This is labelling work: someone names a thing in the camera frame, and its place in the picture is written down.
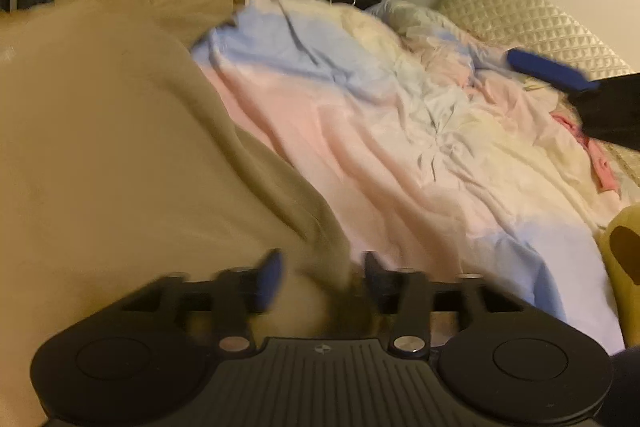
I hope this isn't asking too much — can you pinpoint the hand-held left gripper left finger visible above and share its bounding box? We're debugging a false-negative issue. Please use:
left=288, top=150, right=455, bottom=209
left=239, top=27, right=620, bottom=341
left=107, top=249, right=284, bottom=353

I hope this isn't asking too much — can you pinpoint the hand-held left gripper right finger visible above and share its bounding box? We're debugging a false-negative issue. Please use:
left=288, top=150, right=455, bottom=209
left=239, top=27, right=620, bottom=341
left=362, top=251, right=532, bottom=354

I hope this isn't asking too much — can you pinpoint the yellow plush object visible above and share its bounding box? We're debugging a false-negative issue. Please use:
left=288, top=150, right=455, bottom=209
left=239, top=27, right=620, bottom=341
left=596, top=203, right=640, bottom=344

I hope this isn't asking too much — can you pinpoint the beige quilted headboard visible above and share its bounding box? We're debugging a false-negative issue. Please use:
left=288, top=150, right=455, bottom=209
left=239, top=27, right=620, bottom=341
left=434, top=0, right=640, bottom=188

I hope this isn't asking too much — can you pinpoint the pastel tie-dye bed sheet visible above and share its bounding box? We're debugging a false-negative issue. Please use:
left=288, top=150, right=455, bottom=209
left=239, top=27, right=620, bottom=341
left=190, top=0, right=627, bottom=355

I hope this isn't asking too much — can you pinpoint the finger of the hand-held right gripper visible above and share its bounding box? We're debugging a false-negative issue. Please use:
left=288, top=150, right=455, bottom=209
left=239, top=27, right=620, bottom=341
left=506, top=48, right=640, bottom=150

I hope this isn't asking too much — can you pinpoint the beige sweatshirt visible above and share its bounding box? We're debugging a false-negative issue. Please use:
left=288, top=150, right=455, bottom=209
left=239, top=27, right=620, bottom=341
left=0, top=0, right=381, bottom=427

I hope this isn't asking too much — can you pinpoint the pink garment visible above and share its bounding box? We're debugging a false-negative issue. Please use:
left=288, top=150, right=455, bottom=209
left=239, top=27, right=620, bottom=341
left=550, top=109, right=621, bottom=194

